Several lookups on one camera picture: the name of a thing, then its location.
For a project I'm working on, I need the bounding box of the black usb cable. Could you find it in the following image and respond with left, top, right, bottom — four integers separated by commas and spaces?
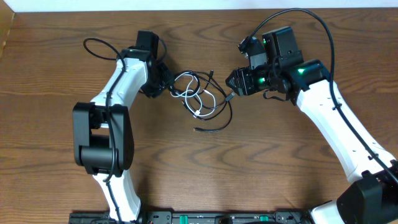
167, 70, 237, 134

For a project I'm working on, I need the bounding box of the cardboard box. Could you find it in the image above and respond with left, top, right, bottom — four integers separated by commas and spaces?
0, 0, 15, 57

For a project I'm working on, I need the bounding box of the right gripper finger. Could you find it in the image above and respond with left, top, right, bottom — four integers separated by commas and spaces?
225, 70, 238, 83
225, 80, 241, 95

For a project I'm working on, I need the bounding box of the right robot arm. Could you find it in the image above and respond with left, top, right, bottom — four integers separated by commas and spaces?
226, 27, 397, 223

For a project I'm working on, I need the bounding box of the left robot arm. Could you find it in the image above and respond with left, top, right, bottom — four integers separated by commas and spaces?
69, 30, 174, 223

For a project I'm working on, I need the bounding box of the white usb cable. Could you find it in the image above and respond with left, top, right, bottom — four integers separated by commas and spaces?
170, 72, 216, 118

